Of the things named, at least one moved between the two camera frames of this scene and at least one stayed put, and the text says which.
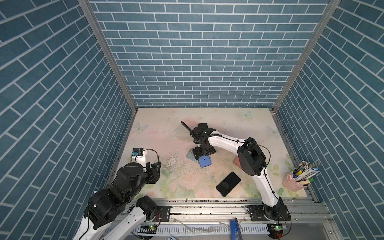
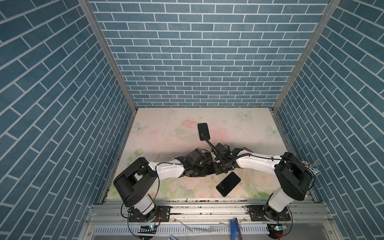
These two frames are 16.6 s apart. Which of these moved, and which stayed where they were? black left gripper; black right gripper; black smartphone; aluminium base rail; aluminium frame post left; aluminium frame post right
Moved: black right gripper; black left gripper
Stayed: black smartphone; aluminium frame post left; aluminium frame post right; aluminium base rail
